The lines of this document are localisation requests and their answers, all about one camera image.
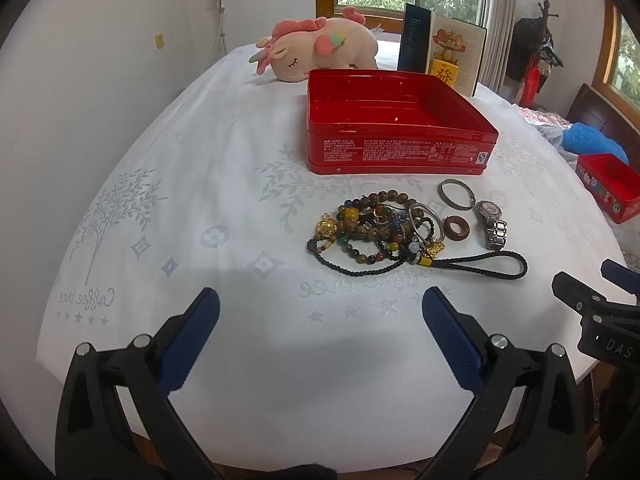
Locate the small red printed tin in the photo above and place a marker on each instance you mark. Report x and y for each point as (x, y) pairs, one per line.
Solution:
(615, 180)

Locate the silver bangle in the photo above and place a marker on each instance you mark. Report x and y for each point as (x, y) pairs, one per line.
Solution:
(411, 217)

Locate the blue cloth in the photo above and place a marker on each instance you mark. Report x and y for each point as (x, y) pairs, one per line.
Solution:
(585, 137)

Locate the dark wooden headboard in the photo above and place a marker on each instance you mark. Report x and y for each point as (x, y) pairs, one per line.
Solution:
(595, 105)

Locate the red tin box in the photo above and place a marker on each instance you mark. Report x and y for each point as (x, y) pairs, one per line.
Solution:
(400, 152)

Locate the pink plush unicorn toy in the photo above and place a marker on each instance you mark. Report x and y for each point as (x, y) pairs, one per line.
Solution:
(320, 45)

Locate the white patterned tablecloth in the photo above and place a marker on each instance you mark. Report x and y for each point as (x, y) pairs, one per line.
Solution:
(200, 185)

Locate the white curtain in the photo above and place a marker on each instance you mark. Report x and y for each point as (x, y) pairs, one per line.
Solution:
(500, 25)

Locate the thin metal bangle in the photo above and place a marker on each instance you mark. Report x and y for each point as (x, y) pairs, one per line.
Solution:
(441, 191)

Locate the pink blanket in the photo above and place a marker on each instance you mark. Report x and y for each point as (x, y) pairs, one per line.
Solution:
(542, 119)

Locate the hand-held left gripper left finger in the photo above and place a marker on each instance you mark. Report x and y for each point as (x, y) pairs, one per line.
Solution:
(192, 340)

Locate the dark coat rack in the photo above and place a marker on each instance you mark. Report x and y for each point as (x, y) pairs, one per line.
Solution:
(530, 35)

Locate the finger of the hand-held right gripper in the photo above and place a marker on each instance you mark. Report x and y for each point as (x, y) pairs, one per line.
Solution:
(620, 275)
(575, 291)

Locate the pile of mixed bead jewelry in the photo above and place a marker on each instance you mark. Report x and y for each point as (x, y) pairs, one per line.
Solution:
(370, 235)

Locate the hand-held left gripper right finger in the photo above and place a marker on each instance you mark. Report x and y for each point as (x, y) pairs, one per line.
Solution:
(450, 340)

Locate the silver wristwatch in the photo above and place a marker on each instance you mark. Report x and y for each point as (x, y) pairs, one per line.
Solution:
(495, 232)

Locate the open dark blue book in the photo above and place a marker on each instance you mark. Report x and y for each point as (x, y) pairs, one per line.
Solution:
(415, 40)

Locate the small wooden framed window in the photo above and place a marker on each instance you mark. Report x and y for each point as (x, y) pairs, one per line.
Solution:
(627, 50)

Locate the yellow wall sticker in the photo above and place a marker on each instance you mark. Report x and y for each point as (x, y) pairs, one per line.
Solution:
(160, 41)

